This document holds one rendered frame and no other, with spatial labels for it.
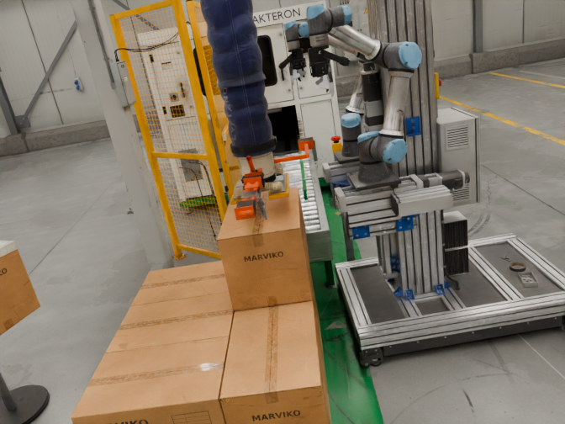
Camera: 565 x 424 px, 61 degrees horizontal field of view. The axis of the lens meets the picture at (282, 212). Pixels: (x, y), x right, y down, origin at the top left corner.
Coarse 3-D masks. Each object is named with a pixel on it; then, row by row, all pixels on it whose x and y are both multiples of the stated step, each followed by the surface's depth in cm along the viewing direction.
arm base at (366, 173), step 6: (360, 162) 240; (366, 162) 235; (372, 162) 234; (378, 162) 235; (360, 168) 240; (366, 168) 237; (372, 168) 235; (378, 168) 235; (384, 168) 238; (360, 174) 240; (366, 174) 238; (372, 174) 235; (378, 174) 235; (384, 174) 237; (360, 180) 241; (366, 180) 237; (372, 180) 236; (378, 180) 236
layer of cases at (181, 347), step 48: (144, 288) 280; (192, 288) 270; (144, 336) 233; (192, 336) 226; (240, 336) 220; (288, 336) 214; (96, 384) 205; (144, 384) 199; (192, 384) 195; (240, 384) 190; (288, 384) 185
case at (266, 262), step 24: (264, 192) 279; (288, 216) 238; (240, 240) 226; (264, 240) 226; (288, 240) 226; (240, 264) 231; (264, 264) 231; (288, 264) 230; (240, 288) 236; (264, 288) 235; (288, 288) 235
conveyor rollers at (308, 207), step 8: (304, 152) 504; (296, 160) 480; (288, 168) 456; (296, 168) 454; (304, 168) 447; (296, 176) 430; (296, 184) 412; (312, 184) 404; (312, 192) 387; (304, 200) 370; (312, 200) 370; (304, 208) 354; (312, 208) 353; (304, 216) 339; (312, 216) 337; (304, 224) 329; (312, 224) 328
